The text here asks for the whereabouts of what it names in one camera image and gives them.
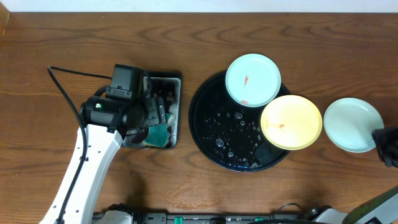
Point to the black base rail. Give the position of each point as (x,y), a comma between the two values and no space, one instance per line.
(164,217)

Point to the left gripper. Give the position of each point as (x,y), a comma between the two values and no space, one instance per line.
(158,112)

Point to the light blue plate bottom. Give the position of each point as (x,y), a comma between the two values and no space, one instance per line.
(349,123)

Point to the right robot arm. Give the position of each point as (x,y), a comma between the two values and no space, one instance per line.
(379,210)

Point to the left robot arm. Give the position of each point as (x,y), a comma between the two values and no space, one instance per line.
(104,124)

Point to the light blue plate top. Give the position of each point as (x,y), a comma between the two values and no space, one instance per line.
(253,80)

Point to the light blue plate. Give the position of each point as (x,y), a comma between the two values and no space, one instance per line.
(349,123)
(253,80)

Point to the black round tray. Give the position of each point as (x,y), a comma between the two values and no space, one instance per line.
(227,133)

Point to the black rectangular soapy tray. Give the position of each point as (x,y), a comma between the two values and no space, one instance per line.
(168,86)

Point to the green yellow sponge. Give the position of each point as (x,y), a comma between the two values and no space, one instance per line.
(159,135)

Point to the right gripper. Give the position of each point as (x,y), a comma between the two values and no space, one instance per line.
(383,135)

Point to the yellow plate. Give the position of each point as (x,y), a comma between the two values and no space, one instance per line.
(291,122)

